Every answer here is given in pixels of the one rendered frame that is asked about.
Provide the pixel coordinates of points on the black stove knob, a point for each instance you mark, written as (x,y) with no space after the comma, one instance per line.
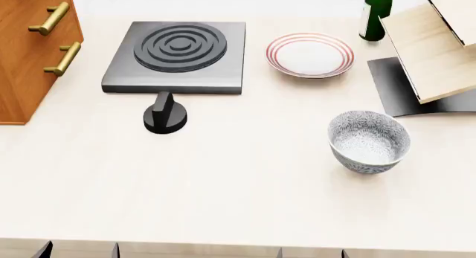
(163,121)

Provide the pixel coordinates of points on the dark grey flat stove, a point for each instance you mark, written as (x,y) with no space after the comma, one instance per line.
(119,79)

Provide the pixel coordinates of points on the grey patterned white bowl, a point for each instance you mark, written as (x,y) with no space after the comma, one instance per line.
(366,146)

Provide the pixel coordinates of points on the white plate with red rings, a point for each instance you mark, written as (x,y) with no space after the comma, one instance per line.
(308,55)

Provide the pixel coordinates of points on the dark green wine bottle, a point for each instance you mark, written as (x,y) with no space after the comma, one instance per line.
(375,21)

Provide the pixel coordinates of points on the light wooden wine rack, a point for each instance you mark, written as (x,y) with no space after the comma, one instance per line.
(427,60)

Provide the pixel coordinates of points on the brown wooden cabinet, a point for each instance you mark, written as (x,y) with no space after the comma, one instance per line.
(20,82)

